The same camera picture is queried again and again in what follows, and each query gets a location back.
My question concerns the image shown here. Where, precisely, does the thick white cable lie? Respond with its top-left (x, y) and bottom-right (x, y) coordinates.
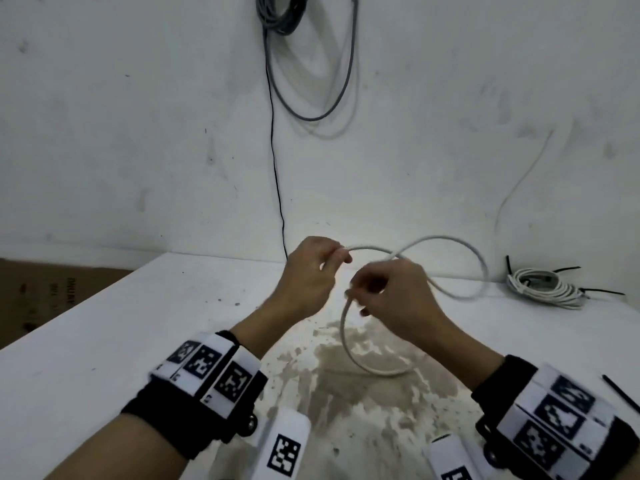
top-left (519, 279), bottom-right (589, 311)

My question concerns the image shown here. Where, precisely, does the thin black wall wire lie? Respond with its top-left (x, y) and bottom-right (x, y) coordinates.
top-left (265, 34), bottom-right (289, 259)

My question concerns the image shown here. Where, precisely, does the person's left forearm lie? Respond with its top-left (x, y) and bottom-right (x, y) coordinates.
top-left (45, 294), bottom-right (301, 480)

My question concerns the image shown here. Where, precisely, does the black right wrist strap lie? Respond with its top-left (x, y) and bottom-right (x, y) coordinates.
top-left (471, 354), bottom-right (640, 480)

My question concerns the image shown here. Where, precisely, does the brown cardboard box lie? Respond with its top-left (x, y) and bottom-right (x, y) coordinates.
top-left (0, 258), bottom-right (133, 351)

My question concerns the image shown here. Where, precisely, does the grey coiled wall cable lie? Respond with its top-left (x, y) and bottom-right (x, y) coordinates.
top-left (255, 0), bottom-right (361, 122)

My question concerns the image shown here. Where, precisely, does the person's right forearm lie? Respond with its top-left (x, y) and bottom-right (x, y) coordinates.
top-left (419, 314), bottom-right (506, 391)

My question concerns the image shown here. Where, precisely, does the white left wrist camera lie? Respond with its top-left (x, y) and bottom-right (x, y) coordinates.
top-left (252, 407), bottom-right (312, 480)

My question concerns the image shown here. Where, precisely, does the person's left hand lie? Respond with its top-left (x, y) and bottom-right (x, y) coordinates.
top-left (272, 236), bottom-right (353, 321)

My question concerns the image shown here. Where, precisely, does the person's right hand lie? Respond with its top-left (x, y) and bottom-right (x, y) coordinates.
top-left (343, 259), bottom-right (451, 348)

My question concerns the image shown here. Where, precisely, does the black wrist strap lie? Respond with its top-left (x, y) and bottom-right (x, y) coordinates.
top-left (471, 354), bottom-right (640, 480)
top-left (121, 330), bottom-right (269, 461)

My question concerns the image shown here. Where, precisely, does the black left wrist strap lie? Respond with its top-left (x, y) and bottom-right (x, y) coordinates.
top-left (121, 330), bottom-right (269, 461)

